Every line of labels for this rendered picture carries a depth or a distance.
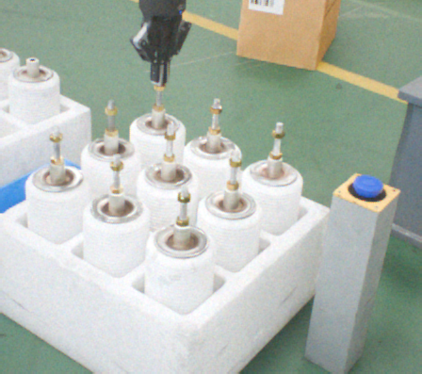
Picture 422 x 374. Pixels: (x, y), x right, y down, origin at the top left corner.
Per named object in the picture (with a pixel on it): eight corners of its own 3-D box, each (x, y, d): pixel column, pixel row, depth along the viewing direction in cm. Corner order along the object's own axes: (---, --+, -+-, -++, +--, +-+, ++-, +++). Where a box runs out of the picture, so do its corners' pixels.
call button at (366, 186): (359, 183, 109) (362, 170, 108) (385, 193, 107) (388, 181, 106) (347, 194, 106) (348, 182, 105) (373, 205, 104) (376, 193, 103)
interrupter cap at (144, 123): (185, 135, 130) (185, 131, 130) (141, 138, 128) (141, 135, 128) (173, 114, 136) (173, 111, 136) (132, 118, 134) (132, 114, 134)
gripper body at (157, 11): (163, -4, 114) (161, 55, 119) (199, -15, 120) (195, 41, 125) (126, -16, 118) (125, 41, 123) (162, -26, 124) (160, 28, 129)
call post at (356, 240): (324, 333, 127) (355, 173, 111) (363, 353, 123) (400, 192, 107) (302, 358, 122) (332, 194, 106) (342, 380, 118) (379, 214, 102)
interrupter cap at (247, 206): (267, 210, 112) (267, 206, 112) (227, 227, 108) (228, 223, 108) (233, 187, 117) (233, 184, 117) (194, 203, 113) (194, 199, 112)
